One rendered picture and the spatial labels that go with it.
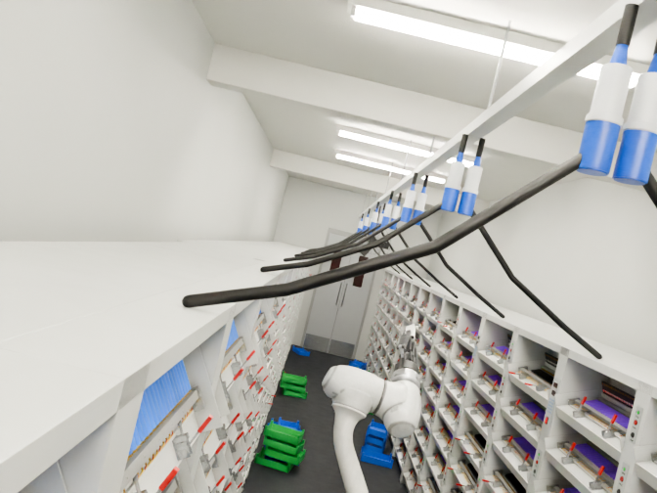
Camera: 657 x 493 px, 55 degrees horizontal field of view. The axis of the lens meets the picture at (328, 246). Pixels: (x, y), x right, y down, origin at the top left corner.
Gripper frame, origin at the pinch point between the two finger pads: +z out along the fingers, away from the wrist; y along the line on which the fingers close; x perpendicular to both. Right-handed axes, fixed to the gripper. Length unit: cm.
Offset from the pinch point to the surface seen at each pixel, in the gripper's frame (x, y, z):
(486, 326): 14, -140, 169
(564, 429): -29, -101, 39
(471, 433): 42, -191, 128
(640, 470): -55, -61, -17
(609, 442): -47, -70, 3
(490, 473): 22, -160, 70
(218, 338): 14, 62, -66
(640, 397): -62, -51, 3
